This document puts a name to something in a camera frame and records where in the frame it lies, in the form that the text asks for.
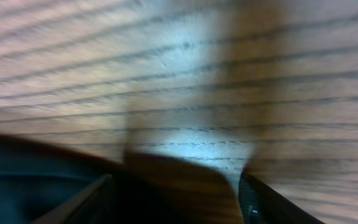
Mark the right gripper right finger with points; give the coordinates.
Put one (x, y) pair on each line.
(260, 204)

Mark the black t-shirt with logo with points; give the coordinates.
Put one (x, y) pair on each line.
(36, 177)

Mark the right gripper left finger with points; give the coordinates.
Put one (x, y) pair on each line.
(95, 204)

